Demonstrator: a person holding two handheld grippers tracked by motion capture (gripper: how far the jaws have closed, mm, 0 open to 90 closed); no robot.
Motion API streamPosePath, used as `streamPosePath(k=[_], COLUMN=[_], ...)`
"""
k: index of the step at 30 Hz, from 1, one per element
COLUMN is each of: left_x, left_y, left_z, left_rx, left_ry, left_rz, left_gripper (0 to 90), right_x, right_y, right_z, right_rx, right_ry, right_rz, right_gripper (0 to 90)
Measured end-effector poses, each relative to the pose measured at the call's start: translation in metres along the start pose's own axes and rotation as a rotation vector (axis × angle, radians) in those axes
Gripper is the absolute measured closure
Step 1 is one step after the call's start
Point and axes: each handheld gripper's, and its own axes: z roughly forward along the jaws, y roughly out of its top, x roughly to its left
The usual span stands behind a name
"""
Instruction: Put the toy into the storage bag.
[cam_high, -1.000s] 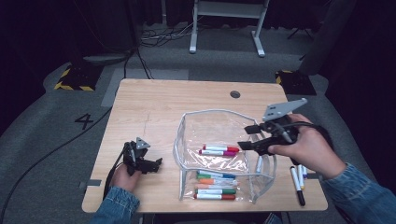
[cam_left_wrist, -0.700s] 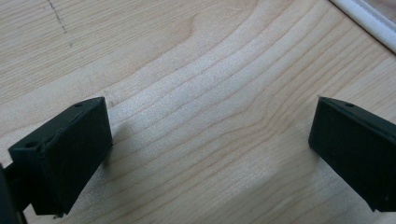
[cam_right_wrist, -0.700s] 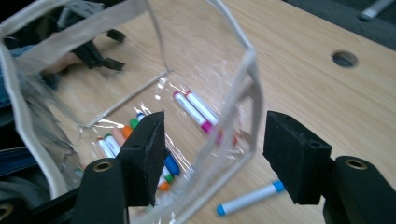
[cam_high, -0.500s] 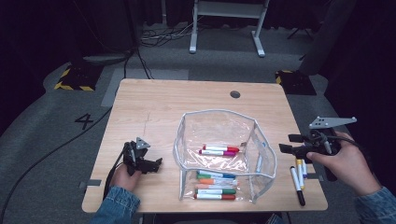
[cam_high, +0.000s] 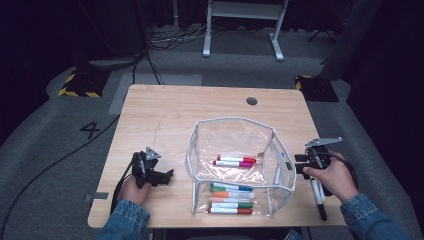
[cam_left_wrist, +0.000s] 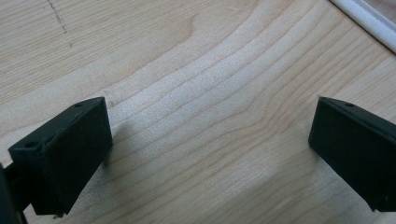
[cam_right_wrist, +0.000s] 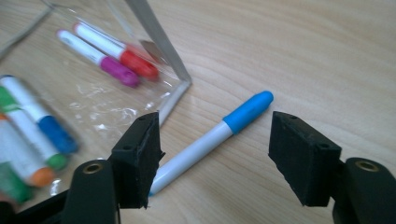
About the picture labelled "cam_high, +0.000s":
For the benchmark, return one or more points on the hazard-striped black base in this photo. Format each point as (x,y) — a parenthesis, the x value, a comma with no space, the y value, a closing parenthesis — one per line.
(316,88)
(83,83)

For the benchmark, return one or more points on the magenta marker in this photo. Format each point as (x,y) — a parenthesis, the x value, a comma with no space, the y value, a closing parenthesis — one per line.
(246,164)

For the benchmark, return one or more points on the red marker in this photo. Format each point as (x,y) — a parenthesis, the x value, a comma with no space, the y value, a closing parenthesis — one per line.
(248,160)

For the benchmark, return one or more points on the grey padded stand pole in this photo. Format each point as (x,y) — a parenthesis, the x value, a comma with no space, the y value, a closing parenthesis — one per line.
(350,43)

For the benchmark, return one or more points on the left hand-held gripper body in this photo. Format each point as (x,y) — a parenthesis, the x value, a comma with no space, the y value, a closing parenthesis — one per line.
(145,166)

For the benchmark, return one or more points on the dark green marker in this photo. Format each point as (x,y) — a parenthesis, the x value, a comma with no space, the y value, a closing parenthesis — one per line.
(245,205)

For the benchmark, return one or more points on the light blue marker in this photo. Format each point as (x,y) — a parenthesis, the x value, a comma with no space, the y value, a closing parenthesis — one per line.
(277,175)

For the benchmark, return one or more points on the yellow marker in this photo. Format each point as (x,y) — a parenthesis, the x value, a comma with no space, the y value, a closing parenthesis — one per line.
(322,195)

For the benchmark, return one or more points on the person's right hand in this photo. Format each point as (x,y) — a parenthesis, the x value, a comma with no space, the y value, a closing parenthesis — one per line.
(336,180)

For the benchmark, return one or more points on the transparent white-trimmed pouch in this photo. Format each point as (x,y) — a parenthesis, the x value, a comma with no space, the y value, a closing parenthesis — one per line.
(233,140)

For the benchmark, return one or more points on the person's left hand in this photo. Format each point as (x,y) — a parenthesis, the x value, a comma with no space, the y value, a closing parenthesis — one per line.
(131,191)

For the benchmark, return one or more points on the grey stand base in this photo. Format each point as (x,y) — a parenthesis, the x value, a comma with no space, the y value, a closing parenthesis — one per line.
(113,63)

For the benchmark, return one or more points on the grey table grommet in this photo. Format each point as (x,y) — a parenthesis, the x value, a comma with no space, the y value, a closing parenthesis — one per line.
(251,101)

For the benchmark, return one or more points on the brown-red marker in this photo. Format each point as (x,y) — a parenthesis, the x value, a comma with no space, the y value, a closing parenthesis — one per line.
(245,211)

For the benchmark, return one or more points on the white metal desk frame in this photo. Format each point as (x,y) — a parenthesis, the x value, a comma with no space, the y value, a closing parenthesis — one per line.
(245,10)

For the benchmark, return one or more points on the dark blue marker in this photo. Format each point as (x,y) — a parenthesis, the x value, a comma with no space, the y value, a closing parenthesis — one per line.
(245,188)

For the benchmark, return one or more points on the orange marker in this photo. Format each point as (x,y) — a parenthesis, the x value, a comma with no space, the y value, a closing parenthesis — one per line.
(221,194)

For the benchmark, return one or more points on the grey tape strip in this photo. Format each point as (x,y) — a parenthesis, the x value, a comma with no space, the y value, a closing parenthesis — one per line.
(98,196)

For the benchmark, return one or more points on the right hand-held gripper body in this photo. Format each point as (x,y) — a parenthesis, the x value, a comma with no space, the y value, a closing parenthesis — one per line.
(318,158)

